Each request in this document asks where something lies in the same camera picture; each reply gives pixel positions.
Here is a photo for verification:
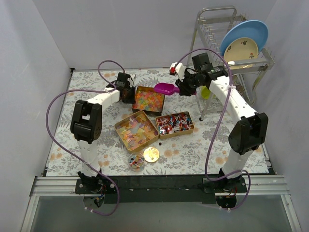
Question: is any clear glass bowl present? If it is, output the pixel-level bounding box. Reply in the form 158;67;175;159
127;152;146;172

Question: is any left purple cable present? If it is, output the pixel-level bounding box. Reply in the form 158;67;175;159
45;59;126;216

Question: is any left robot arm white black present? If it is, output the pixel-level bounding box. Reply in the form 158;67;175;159
70;72;136;193

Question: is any gold round tin lid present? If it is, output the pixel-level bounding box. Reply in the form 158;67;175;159
143;147;160;163

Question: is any floral tablecloth mat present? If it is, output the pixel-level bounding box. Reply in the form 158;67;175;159
45;68;268;176

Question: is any tin of star candies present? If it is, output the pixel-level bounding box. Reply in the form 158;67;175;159
132;86;165;116

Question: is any metal dish rack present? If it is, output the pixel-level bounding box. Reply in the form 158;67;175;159
176;6;274;120

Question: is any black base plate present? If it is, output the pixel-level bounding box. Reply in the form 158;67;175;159
75;174;247;204

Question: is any tin of jelly candies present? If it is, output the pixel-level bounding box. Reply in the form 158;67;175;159
114;111;159;154

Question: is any tin of lollipops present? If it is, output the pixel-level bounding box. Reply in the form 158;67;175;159
155;111;195;139

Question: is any blue plate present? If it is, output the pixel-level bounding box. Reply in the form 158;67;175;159
220;20;268;55

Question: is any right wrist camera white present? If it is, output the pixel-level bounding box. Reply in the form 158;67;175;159
169;62;185;81

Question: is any purple cable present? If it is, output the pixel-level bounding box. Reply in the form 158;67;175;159
175;48;251;211
45;59;126;216

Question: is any magenta plastic scoop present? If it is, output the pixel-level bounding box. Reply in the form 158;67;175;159
154;83;180;96

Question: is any cream plate with flowers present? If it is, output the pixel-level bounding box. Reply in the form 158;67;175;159
224;37;258;64

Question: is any lime green bowl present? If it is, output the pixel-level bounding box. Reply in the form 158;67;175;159
200;86;212;100

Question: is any patterned dark bowl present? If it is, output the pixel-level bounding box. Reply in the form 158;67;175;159
236;85;245;96

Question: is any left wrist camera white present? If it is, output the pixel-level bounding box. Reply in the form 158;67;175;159
128;74;136;87

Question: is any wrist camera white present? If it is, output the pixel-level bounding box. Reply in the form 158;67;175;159
128;74;136;87
169;62;185;81

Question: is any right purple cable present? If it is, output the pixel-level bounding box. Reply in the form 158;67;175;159
175;48;251;211

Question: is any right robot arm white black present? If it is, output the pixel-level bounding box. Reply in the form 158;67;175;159
169;53;268;192

